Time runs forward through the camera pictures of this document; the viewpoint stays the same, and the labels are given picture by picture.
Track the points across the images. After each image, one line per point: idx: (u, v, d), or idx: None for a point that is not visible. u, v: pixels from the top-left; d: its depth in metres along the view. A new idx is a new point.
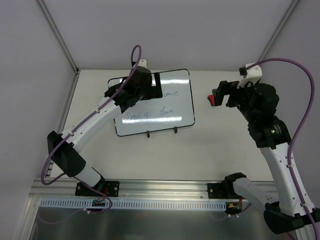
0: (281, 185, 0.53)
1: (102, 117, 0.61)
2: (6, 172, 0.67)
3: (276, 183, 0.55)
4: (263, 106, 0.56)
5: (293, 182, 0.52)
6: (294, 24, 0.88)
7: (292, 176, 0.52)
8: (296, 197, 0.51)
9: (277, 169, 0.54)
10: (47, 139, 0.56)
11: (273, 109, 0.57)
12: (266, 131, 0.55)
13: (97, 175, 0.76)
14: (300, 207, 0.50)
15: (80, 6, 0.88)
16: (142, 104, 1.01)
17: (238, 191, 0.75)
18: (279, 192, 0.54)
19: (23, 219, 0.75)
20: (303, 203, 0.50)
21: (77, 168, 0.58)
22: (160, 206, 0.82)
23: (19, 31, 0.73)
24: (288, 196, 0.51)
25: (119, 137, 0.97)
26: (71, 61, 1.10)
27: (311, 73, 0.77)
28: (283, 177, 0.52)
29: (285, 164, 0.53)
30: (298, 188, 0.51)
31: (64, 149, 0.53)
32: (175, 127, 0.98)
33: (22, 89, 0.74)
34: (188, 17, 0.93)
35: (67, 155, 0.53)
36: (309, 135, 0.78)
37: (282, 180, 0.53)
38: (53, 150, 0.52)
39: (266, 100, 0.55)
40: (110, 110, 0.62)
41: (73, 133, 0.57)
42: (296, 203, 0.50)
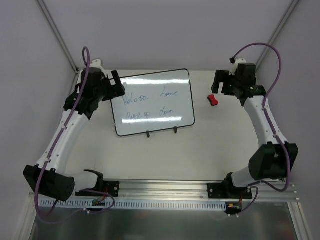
0: (258, 125, 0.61)
1: (71, 131, 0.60)
2: (6, 172, 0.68)
3: (255, 127, 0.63)
4: (244, 73, 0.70)
5: (268, 121, 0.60)
6: (294, 23, 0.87)
7: (266, 117, 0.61)
8: (269, 130, 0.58)
9: (255, 114, 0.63)
10: (24, 176, 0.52)
11: (253, 75, 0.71)
12: (246, 89, 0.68)
13: (94, 175, 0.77)
14: (273, 137, 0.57)
15: (79, 9, 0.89)
16: (142, 104, 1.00)
17: (238, 182, 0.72)
18: (257, 131, 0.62)
19: (23, 218, 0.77)
20: (276, 133, 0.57)
21: (68, 189, 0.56)
22: (161, 206, 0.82)
23: (18, 31, 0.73)
24: (262, 130, 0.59)
25: (119, 136, 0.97)
26: (71, 61, 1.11)
27: (312, 71, 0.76)
28: (259, 118, 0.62)
29: (261, 108, 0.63)
30: (271, 124, 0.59)
31: (48, 178, 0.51)
32: (175, 127, 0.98)
33: (22, 90, 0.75)
34: (187, 17, 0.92)
35: (54, 182, 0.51)
36: (309, 135, 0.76)
37: (259, 121, 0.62)
38: (38, 183, 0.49)
39: (245, 66, 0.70)
40: (76, 121, 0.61)
41: (50, 159, 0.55)
42: (269, 134, 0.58)
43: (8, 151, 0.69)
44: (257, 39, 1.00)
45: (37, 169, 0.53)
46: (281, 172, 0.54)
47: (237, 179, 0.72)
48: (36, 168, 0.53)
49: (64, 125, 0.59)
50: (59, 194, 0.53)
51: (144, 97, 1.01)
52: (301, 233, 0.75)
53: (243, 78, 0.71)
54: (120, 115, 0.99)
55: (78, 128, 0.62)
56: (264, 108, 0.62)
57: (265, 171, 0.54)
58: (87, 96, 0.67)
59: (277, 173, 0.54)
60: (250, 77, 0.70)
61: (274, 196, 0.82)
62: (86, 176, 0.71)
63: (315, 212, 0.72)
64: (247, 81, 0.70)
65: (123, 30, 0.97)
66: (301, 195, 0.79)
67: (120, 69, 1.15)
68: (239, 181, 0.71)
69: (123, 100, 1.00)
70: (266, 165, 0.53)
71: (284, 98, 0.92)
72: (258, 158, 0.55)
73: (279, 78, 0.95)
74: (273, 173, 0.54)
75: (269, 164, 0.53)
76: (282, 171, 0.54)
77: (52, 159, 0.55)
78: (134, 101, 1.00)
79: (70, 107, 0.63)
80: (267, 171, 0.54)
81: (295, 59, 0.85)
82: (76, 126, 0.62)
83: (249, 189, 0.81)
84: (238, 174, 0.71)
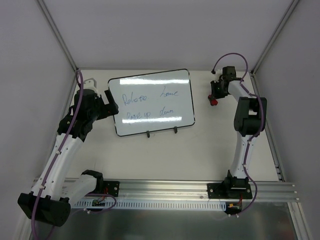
0: (239, 94, 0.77)
1: (65, 155, 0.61)
2: (6, 172, 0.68)
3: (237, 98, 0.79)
4: (227, 71, 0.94)
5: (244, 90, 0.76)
6: (293, 23, 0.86)
7: (243, 88, 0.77)
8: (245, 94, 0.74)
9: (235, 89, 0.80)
10: (19, 206, 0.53)
11: (234, 71, 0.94)
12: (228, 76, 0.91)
13: (92, 178, 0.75)
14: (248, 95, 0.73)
15: (79, 9, 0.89)
16: (142, 104, 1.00)
17: (234, 169, 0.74)
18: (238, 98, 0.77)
19: (22, 219, 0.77)
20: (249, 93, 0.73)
21: (65, 213, 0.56)
22: (160, 206, 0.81)
23: (17, 31, 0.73)
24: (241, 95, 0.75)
25: (119, 137, 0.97)
26: (70, 61, 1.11)
27: (312, 72, 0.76)
28: (237, 88, 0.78)
29: (238, 84, 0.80)
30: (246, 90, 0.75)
31: (43, 206, 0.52)
32: (175, 127, 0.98)
33: (21, 90, 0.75)
34: (187, 17, 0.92)
35: (49, 210, 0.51)
36: (310, 135, 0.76)
37: (238, 91, 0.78)
38: (33, 213, 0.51)
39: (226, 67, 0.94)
40: (70, 144, 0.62)
41: (44, 186, 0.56)
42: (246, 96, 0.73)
43: (8, 151, 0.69)
44: (256, 39, 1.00)
45: (31, 197, 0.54)
46: (257, 120, 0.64)
47: (233, 165, 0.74)
48: (30, 196, 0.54)
49: (58, 150, 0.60)
50: (55, 220, 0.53)
51: (144, 97, 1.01)
52: (301, 233, 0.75)
53: (226, 75, 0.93)
54: (120, 115, 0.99)
55: (73, 152, 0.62)
56: (241, 84, 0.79)
57: (245, 121, 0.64)
58: (80, 118, 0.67)
59: (254, 123, 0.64)
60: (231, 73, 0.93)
61: (274, 196, 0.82)
62: (84, 185, 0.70)
63: (314, 212, 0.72)
64: (230, 75, 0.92)
65: (123, 30, 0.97)
66: (301, 195, 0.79)
67: (121, 69, 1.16)
68: (236, 165, 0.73)
69: (123, 100, 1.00)
70: (244, 114, 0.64)
71: (283, 97, 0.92)
72: (237, 111, 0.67)
73: (279, 78, 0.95)
74: (250, 122, 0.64)
75: (246, 112, 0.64)
76: (258, 120, 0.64)
77: (46, 186, 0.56)
78: (134, 101, 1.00)
79: (64, 130, 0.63)
80: (246, 120, 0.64)
81: (295, 59, 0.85)
82: (71, 149, 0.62)
83: (249, 189, 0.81)
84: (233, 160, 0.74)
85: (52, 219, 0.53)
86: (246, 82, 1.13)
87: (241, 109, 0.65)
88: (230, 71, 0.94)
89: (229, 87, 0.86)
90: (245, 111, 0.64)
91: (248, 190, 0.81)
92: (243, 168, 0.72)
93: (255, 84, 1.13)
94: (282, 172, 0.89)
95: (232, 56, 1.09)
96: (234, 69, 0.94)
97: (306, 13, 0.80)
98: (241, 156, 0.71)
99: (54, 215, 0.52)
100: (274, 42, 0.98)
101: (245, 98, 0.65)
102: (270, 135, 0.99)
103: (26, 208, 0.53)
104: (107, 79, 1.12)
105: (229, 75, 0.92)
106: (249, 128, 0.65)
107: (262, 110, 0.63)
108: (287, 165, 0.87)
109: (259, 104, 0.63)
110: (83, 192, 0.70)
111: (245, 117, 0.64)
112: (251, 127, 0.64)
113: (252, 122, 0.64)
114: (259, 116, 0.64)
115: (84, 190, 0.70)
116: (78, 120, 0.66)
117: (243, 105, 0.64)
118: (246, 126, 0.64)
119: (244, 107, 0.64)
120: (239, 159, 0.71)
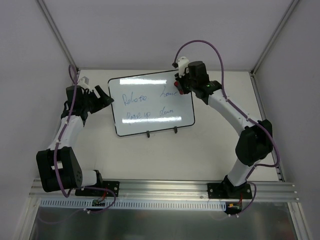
0: (230, 115, 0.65)
1: (74, 125, 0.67)
2: (6, 173, 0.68)
3: (227, 117, 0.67)
4: (198, 74, 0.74)
5: (236, 109, 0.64)
6: (293, 24, 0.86)
7: (232, 105, 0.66)
8: (241, 117, 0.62)
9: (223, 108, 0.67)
10: (38, 162, 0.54)
11: (206, 74, 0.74)
12: (205, 88, 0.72)
13: (93, 172, 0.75)
14: (247, 121, 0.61)
15: (79, 9, 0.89)
16: (142, 104, 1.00)
17: (236, 180, 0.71)
18: (229, 120, 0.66)
19: (23, 218, 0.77)
20: (248, 116, 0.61)
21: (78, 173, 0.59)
22: (161, 206, 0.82)
23: (17, 31, 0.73)
24: (236, 119, 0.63)
25: (119, 137, 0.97)
26: (70, 61, 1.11)
27: (312, 72, 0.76)
28: (229, 107, 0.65)
29: (224, 100, 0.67)
30: (241, 111, 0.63)
31: (63, 152, 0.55)
32: (175, 127, 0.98)
33: (21, 91, 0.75)
34: (187, 17, 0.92)
35: (69, 153, 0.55)
36: (310, 136, 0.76)
37: (229, 111, 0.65)
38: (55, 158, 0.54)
39: (197, 68, 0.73)
40: (76, 119, 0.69)
41: (60, 141, 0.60)
42: (242, 121, 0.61)
43: (8, 151, 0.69)
44: (257, 39, 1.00)
45: (49, 150, 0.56)
46: (264, 147, 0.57)
47: (235, 176, 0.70)
48: (48, 149, 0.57)
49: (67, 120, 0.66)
50: (72, 170, 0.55)
51: (144, 97, 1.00)
52: (301, 233, 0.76)
53: (197, 78, 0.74)
54: (120, 115, 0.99)
55: (77, 126, 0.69)
56: (227, 99, 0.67)
57: (254, 153, 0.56)
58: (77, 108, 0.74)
59: (263, 150, 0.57)
60: (201, 75, 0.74)
61: (274, 196, 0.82)
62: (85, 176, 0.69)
63: (314, 212, 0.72)
64: (201, 79, 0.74)
65: (123, 30, 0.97)
66: (301, 195, 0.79)
67: (121, 69, 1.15)
68: (237, 178, 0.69)
69: (123, 100, 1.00)
70: (251, 147, 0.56)
71: (283, 97, 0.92)
72: (241, 145, 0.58)
73: (279, 78, 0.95)
74: (259, 151, 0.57)
75: (253, 145, 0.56)
76: (266, 147, 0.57)
77: (61, 142, 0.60)
78: (134, 101, 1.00)
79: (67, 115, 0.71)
80: (254, 152, 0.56)
81: (294, 59, 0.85)
82: (76, 123, 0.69)
83: (249, 189, 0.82)
84: (234, 171, 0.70)
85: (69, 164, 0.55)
86: (246, 82, 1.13)
87: (246, 143, 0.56)
88: (200, 70, 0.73)
89: (208, 100, 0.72)
90: (252, 143, 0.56)
91: (248, 190, 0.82)
92: (245, 179, 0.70)
93: (255, 84, 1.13)
94: (282, 172, 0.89)
95: (232, 56, 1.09)
96: (202, 65, 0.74)
97: (306, 13, 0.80)
98: (243, 175, 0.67)
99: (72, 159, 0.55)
100: (274, 42, 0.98)
101: (247, 131, 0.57)
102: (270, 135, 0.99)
103: (45, 156, 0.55)
104: (108, 79, 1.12)
105: (199, 80, 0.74)
106: (259, 158, 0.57)
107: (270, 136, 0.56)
108: (287, 165, 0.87)
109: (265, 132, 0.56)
110: (87, 181, 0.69)
111: (254, 150, 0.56)
112: (262, 157, 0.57)
113: (262, 150, 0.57)
114: (267, 141, 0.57)
115: (87, 180, 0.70)
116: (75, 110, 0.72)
117: (248, 138, 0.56)
118: (256, 157, 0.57)
119: (250, 140, 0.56)
120: (242, 175, 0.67)
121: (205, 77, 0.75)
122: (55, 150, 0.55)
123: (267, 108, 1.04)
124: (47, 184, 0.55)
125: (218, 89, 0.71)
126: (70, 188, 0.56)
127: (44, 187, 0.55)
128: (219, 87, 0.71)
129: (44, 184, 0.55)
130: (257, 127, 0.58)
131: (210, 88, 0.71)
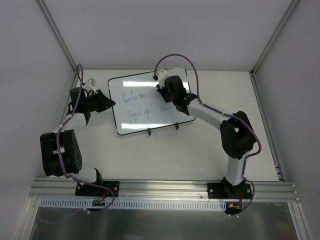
0: (209, 118, 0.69)
1: (77, 119, 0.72)
2: (6, 172, 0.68)
3: (209, 121, 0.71)
4: (175, 89, 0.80)
5: (212, 109, 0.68)
6: (293, 24, 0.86)
7: (208, 108, 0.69)
8: (217, 114, 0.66)
9: (203, 113, 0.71)
10: (41, 142, 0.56)
11: (182, 87, 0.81)
12: (182, 102, 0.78)
13: (93, 170, 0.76)
14: (224, 116, 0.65)
15: (78, 8, 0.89)
16: (142, 102, 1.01)
17: (234, 179, 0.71)
18: (211, 122, 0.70)
19: (23, 219, 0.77)
20: (222, 112, 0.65)
21: (78, 157, 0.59)
22: (161, 206, 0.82)
23: (17, 31, 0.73)
24: (214, 118, 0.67)
25: (120, 136, 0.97)
26: (70, 61, 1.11)
27: (312, 72, 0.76)
28: (205, 112, 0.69)
29: (200, 105, 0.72)
30: (216, 109, 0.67)
31: (64, 133, 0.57)
32: (176, 124, 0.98)
33: (21, 91, 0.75)
34: (187, 18, 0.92)
35: (71, 133, 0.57)
36: (310, 136, 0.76)
37: (207, 115, 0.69)
38: (57, 137, 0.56)
39: (173, 82, 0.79)
40: (79, 115, 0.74)
41: (63, 127, 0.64)
42: (219, 117, 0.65)
43: (8, 151, 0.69)
44: (256, 39, 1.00)
45: (53, 133, 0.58)
46: (247, 136, 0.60)
47: (232, 175, 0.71)
48: (52, 132, 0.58)
49: (71, 115, 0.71)
50: (72, 151, 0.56)
51: (143, 95, 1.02)
52: (301, 233, 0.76)
53: (175, 92, 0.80)
54: (120, 113, 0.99)
55: (80, 121, 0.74)
56: (202, 104, 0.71)
57: (239, 144, 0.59)
58: (80, 108, 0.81)
59: (247, 140, 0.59)
60: (178, 89, 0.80)
61: (274, 196, 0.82)
62: (86, 173, 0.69)
63: (314, 213, 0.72)
64: (179, 92, 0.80)
65: (123, 30, 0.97)
66: (301, 195, 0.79)
67: (121, 69, 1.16)
68: (234, 176, 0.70)
69: (123, 98, 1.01)
70: (234, 139, 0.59)
71: (283, 97, 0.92)
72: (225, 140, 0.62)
73: (279, 78, 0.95)
74: (242, 141, 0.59)
75: (235, 136, 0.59)
76: (249, 136, 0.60)
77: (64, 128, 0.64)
78: (134, 99, 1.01)
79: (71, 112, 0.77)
80: (239, 142, 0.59)
81: (294, 59, 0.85)
82: (79, 119, 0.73)
83: (249, 189, 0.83)
84: (229, 169, 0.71)
85: (70, 144, 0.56)
86: (246, 81, 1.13)
87: (228, 136, 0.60)
88: (177, 84, 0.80)
89: (190, 110, 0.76)
90: (234, 134, 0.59)
91: (248, 190, 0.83)
92: (242, 176, 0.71)
93: (255, 84, 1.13)
94: (282, 172, 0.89)
95: (232, 56, 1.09)
96: (178, 80, 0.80)
97: (306, 13, 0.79)
98: (238, 171, 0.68)
99: (74, 140, 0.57)
100: (274, 43, 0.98)
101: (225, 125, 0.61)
102: (270, 134, 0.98)
103: (49, 138, 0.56)
104: (108, 79, 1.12)
105: (177, 94, 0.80)
106: (245, 147, 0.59)
107: (246, 125, 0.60)
108: (288, 165, 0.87)
109: (242, 122, 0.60)
110: (87, 176, 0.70)
111: (237, 140, 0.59)
112: (247, 146, 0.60)
113: (245, 139, 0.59)
114: (247, 131, 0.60)
115: (88, 176, 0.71)
116: (79, 109, 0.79)
117: (228, 130, 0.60)
118: (242, 147, 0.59)
119: (231, 132, 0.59)
120: (238, 172, 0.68)
121: (182, 91, 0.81)
122: (57, 133, 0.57)
123: (267, 108, 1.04)
124: (48, 165, 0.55)
125: (194, 98, 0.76)
126: (70, 171, 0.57)
127: (44, 170, 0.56)
128: (194, 97, 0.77)
129: (45, 166, 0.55)
130: (235, 120, 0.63)
131: (186, 100, 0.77)
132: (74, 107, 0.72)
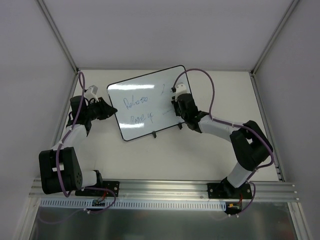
0: (220, 131, 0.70)
1: (77, 132, 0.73)
2: (6, 172, 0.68)
3: (220, 134, 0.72)
4: (187, 108, 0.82)
5: (221, 122, 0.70)
6: (293, 24, 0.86)
7: (218, 122, 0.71)
8: (227, 126, 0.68)
9: (213, 127, 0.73)
10: (40, 161, 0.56)
11: (193, 106, 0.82)
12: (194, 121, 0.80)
13: (92, 173, 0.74)
14: (234, 127, 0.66)
15: (78, 8, 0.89)
16: (145, 106, 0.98)
17: (237, 182, 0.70)
18: (222, 135, 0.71)
19: (23, 219, 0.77)
20: (232, 123, 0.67)
21: (78, 176, 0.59)
22: (161, 206, 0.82)
23: (17, 31, 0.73)
24: (225, 130, 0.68)
25: (125, 141, 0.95)
26: (71, 61, 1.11)
27: (312, 72, 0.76)
28: (216, 126, 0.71)
29: (210, 120, 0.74)
30: (225, 121, 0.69)
31: (64, 151, 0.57)
32: (179, 124, 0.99)
33: (21, 91, 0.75)
34: (187, 18, 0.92)
35: (71, 151, 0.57)
36: (310, 136, 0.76)
37: (218, 128, 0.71)
38: (57, 157, 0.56)
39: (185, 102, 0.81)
40: (78, 128, 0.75)
41: (63, 142, 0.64)
42: (229, 128, 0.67)
43: (8, 151, 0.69)
44: (256, 40, 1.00)
45: (52, 151, 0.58)
46: (261, 146, 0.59)
47: (236, 179, 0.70)
48: (51, 149, 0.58)
49: (71, 127, 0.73)
50: (72, 170, 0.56)
51: (145, 98, 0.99)
52: (301, 233, 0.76)
53: (187, 111, 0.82)
54: (123, 118, 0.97)
55: (80, 134, 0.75)
56: (212, 118, 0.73)
57: (253, 155, 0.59)
58: (81, 119, 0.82)
59: (262, 151, 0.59)
60: (190, 107, 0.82)
61: (274, 196, 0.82)
62: (86, 175, 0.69)
63: (314, 213, 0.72)
64: (190, 110, 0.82)
65: (123, 30, 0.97)
66: (301, 195, 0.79)
67: (120, 69, 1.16)
68: (239, 179, 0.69)
69: (125, 104, 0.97)
70: (247, 149, 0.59)
71: (283, 97, 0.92)
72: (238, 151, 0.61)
73: (279, 78, 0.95)
74: (256, 152, 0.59)
75: (248, 146, 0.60)
76: (263, 146, 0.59)
77: (63, 144, 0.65)
78: (136, 103, 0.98)
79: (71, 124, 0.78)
80: (253, 154, 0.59)
81: (294, 60, 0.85)
82: (79, 132, 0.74)
83: (249, 189, 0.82)
84: (235, 174, 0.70)
85: (70, 162, 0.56)
86: (246, 82, 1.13)
87: (239, 147, 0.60)
88: (189, 102, 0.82)
89: (201, 128, 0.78)
90: (246, 145, 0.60)
91: (248, 190, 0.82)
92: (245, 180, 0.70)
93: (255, 84, 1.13)
94: (282, 172, 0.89)
95: (232, 56, 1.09)
96: (190, 99, 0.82)
97: (306, 12, 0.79)
98: (245, 176, 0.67)
99: (73, 158, 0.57)
100: (274, 43, 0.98)
101: (236, 135, 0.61)
102: (270, 134, 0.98)
103: (47, 156, 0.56)
104: (108, 79, 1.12)
105: (189, 112, 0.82)
106: (259, 157, 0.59)
107: (259, 135, 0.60)
108: (288, 165, 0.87)
109: (253, 131, 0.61)
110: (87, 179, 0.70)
111: (250, 151, 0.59)
112: (261, 157, 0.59)
113: (259, 150, 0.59)
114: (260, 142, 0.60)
115: (88, 180, 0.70)
116: (80, 121, 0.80)
117: (239, 140, 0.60)
118: (256, 158, 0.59)
119: (241, 142, 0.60)
120: (243, 178, 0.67)
121: (193, 109, 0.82)
122: (57, 151, 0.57)
123: (267, 108, 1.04)
124: (46, 184, 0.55)
125: (204, 116, 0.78)
126: (69, 190, 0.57)
127: (43, 189, 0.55)
128: (205, 114, 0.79)
129: (44, 185, 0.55)
130: (246, 131, 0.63)
131: (198, 118, 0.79)
132: (74, 120, 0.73)
